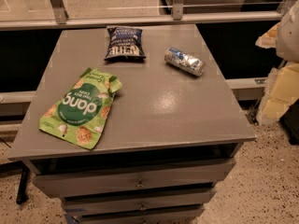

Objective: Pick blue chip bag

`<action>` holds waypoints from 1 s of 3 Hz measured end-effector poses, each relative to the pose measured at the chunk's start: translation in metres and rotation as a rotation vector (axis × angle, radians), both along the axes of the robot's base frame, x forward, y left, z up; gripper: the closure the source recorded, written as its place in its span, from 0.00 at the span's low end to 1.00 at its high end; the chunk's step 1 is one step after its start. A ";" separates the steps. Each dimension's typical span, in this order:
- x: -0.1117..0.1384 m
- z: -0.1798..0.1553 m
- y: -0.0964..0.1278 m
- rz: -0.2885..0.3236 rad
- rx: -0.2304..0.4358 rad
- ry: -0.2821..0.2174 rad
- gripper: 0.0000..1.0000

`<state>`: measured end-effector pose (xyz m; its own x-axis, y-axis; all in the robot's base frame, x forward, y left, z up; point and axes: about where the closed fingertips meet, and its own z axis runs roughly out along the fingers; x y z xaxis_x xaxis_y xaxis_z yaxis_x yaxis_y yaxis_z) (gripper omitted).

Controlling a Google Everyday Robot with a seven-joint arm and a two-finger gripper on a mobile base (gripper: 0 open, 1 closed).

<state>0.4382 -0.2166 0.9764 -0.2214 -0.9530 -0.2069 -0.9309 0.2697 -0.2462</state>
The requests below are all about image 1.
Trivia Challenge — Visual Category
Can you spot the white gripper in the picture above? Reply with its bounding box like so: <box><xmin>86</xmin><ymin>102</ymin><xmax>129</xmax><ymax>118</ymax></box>
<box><xmin>255</xmin><ymin>0</ymin><xmax>299</xmax><ymax>125</ymax></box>

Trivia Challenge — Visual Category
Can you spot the blue Kettle chip bag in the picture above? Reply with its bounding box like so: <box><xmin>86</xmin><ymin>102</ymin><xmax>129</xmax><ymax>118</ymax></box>
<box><xmin>105</xmin><ymin>26</ymin><xmax>146</xmax><ymax>61</ymax></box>

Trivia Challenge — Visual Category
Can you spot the green Dang chip bag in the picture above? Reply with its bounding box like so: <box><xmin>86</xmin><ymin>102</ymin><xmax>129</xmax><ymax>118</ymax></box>
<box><xmin>38</xmin><ymin>68</ymin><xmax>122</xmax><ymax>149</ymax></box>

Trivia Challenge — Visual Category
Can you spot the silver blue drink can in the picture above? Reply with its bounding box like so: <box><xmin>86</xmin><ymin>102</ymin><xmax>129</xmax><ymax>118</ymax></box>
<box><xmin>164</xmin><ymin>48</ymin><xmax>205</xmax><ymax>77</ymax></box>

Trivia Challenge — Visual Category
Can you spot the grey drawer cabinet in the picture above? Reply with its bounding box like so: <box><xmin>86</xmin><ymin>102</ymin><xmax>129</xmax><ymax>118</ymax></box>
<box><xmin>7</xmin><ymin>23</ymin><xmax>257</xmax><ymax>224</ymax></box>

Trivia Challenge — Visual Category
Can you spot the bottom grey drawer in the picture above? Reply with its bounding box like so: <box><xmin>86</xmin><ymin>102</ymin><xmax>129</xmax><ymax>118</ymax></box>
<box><xmin>79</xmin><ymin>205</ymin><xmax>203</xmax><ymax>224</ymax></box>

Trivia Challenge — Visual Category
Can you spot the grey drawer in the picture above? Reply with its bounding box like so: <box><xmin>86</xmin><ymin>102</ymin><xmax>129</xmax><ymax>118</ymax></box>
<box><xmin>79</xmin><ymin>205</ymin><xmax>203</xmax><ymax>224</ymax></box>
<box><xmin>33</xmin><ymin>158</ymin><xmax>235</xmax><ymax>198</ymax></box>
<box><xmin>63</xmin><ymin>189</ymin><xmax>216</xmax><ymax>216</ymax></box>

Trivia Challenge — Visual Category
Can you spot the top grey drawer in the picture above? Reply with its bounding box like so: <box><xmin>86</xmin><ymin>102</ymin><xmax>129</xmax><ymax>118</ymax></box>
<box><xmin>33</xmin><ymin>158</ymin><xmax>235</xmax><ymax>198</ymax></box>

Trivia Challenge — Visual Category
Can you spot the middle grey drawer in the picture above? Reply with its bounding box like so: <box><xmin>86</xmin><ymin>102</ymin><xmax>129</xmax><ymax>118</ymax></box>
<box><xmin>63</xmin><ymin>189</ymin><xmax>216</xmax><ymax>216</ymax></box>

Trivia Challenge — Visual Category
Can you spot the grey metal railing frame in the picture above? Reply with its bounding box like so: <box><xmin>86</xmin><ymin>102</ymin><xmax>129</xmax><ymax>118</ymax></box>
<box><xmin>0</xmin><ymin>0</ymin><xmax>297</xmax><ymax>31</ymax></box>

